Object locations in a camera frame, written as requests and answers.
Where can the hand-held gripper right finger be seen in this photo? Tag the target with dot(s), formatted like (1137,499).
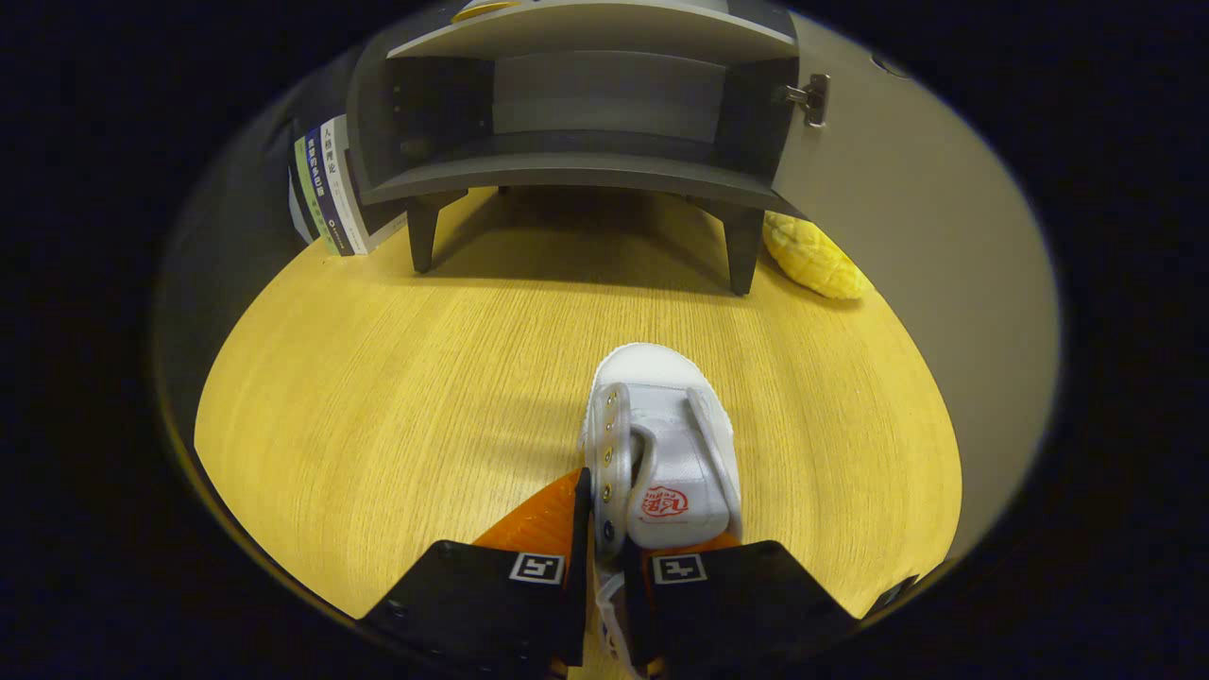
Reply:
(737,614)

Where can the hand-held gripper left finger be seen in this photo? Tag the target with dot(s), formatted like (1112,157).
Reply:
(580,614)

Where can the metal door hinge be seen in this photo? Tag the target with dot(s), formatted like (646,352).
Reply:
(808,94)

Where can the yellow toy bread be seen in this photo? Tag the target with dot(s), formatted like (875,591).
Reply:
(817,260)

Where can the dark blue book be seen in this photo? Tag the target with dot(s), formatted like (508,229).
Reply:
(331,189)

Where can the black backdrop cloth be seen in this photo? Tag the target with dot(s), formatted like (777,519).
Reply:
(217,236)

